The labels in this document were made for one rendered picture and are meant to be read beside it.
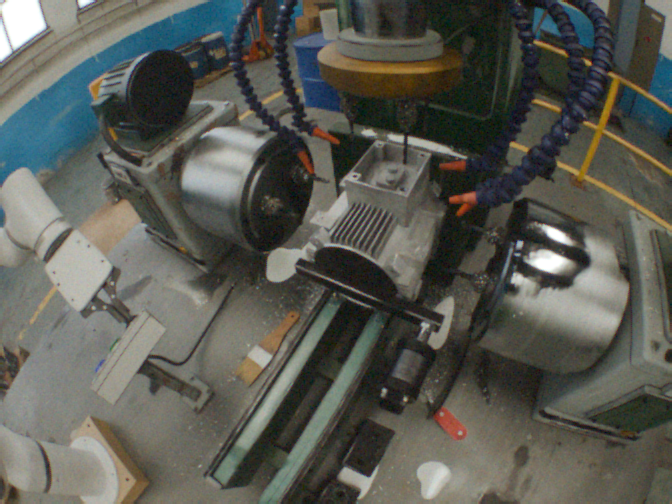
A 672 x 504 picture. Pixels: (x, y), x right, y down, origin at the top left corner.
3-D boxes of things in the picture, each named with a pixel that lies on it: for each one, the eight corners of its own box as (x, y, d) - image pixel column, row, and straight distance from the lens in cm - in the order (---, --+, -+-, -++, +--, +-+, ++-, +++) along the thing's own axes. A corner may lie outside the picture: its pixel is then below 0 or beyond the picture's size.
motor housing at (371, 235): (359, 219, 72) (354, 150, 59) (438, 247, 68) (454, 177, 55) (313, 288, 62) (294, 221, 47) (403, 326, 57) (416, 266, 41)
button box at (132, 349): (164, 324, 60) (142, 305, 59) (168, 328, 53) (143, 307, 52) (115, 395, 62) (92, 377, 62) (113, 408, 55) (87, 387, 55)
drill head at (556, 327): (455, 245, 70) (480, 149, 53) (607, 305, 80) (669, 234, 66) (414, 346, 57) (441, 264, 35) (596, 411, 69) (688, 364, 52)
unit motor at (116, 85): (173, 159, 115) (128, 53, 104) (236, 176, 90) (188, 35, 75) (120, 210, 108) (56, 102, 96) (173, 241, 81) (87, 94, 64)
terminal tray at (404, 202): (375, 171, 60) (374, 139, 56) (429, 186, 57) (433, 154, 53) (346, 212, 52) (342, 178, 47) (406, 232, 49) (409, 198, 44)
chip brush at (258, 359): (288, 308, 75) (287, 306, 74) (305, 319, 72) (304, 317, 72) (233, 375, 72) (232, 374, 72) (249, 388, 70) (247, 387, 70)
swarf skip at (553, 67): (531, 93, 458) (541, 36, 439) (532, 75, 548) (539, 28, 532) (607, 126, 478) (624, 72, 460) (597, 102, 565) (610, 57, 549)
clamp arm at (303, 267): (443, 320, 50) (304, 263, 55) (447, 311, 47) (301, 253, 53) (435, 339, 48) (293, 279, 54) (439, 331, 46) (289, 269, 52)
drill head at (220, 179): (230, 174, 97) (203, 102, 86) (335, 205, 76) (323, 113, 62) (173, 231, 88) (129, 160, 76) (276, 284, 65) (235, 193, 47)
